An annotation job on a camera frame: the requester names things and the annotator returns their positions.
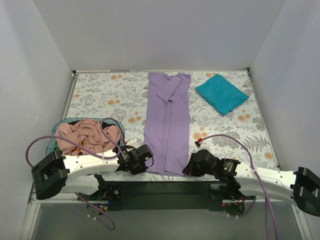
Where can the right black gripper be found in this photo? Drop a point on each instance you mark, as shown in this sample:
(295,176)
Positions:
(194,165)

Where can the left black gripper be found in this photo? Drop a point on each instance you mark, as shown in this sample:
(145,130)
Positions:
(139,163)

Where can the purple t shirt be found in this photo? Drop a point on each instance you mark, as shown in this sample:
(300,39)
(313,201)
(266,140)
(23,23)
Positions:
(167,124)

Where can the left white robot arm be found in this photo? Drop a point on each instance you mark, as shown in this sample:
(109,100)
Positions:
(58,173)

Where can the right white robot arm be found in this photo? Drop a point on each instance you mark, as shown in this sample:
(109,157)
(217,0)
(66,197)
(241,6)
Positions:
(300,188)

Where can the pink t shirt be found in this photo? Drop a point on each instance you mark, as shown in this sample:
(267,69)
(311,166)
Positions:
(89,134)

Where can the teal plastic basket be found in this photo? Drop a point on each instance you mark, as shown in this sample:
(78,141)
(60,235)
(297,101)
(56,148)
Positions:
(52,144)

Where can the folded teal t shirt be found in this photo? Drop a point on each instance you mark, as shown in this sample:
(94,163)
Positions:
(223,96)

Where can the green garment in basket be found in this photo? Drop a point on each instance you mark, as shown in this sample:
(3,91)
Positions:
(58,149)

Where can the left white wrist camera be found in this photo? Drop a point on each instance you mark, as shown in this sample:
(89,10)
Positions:
(132,143)

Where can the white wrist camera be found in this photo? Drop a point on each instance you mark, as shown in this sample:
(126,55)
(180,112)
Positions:
(132,143)
(201,145)

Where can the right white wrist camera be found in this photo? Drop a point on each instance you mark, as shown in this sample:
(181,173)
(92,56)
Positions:
(201,145)

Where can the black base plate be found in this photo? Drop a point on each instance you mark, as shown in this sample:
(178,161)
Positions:
(161,195)

